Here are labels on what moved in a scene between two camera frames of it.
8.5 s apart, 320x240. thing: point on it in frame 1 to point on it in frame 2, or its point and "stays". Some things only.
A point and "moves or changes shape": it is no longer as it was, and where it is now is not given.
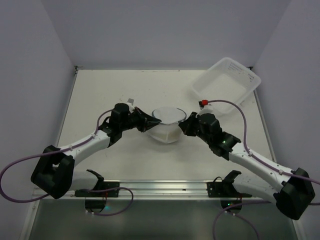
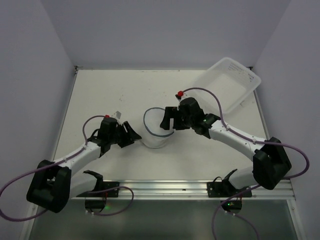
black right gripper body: [191, 124] to [175, 118]
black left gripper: [139, 120] to [124, 137]
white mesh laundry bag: [168, 130] moves or changes shape
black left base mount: [95, 201] stays
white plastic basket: [226, 80] stays
